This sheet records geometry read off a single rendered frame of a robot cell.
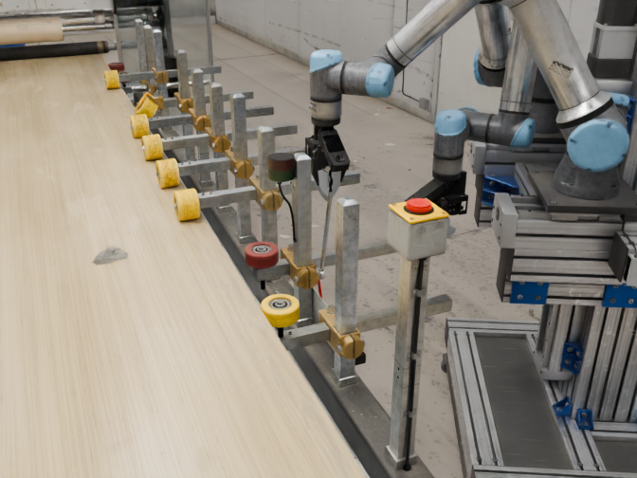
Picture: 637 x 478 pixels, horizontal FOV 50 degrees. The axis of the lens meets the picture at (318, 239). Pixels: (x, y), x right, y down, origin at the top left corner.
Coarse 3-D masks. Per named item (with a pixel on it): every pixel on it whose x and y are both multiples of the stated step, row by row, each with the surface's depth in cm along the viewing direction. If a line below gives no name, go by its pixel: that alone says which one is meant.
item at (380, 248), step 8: (384, 240) 177; (360, 248) 172; (368, 248) 173; (376, 248) 174; (384, 248) 175; (392, 248) 176; (312, 256) 169; (320, 256) 169; (328, 256) 169; (360, 256) 173; (368, 256) 174; (376, 256) 175; (280, 264) 165; (288, 264) 166; (328, 264) 170; (256, 272) 163; (264, 272) 164; (272, 272) 164; (280, 272) 166; (288, 272) 167
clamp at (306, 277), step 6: (282, 252) 169; (288, 252) 168; (282, 258) 170; (288, 258) 166; (294, 264) 163; (312, 264) 163; (294, 270) 163; (300, 270) 161; (306, 270) 160; (312, 270) 161; (294, 276) 163; (300, 276) 160; (306, 276) 160; (312, 276) 161; (294, 282) 164; (300, 282) 160; (306, 282) 161; (312, 282) 162; (306, 288) 162
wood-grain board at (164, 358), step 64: (64, 64) 347; (0, 128) 250; (64, 128) 250; (128, 128) 250; (0, 192) 196; (64, 192) 196; (128, 192) 196; (0, 256) 160; (64, 256) 160; (128, 256) 160; (192, 256) 160; (0, 320) 136; (64, 320) 136; (128, 320) 136; (192, 320) 136; (256, 320) 136; (0, 384) 118; (64, 384) 118; (128, 384) 118; (192, 384) 118; (256, 384) 118; (0, 448) 104; (64, 448) 104; (128, 448) 104; (192, 448) 104; (256, 448) 104; (320, 448) 104
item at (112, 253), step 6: (102, 252) 158; (108, 252) 159; (114, 252) 159; (120, 252) 160; (126, 252) 161; (96, 258) 158; (102, 258) 158; (108, 258) 157; (114, 258) 158; (120, 258) 159; (96, 264) 156
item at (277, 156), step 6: (270, 156) 150; (276, 156) 150; (282, 156) 150; (288, 156) 150; (294, 180) 153; (294, 186) 153; (288, 204) 155; (294, 222) 158; (294, 228) 158; (294, 234) 159; (294, 240) 160
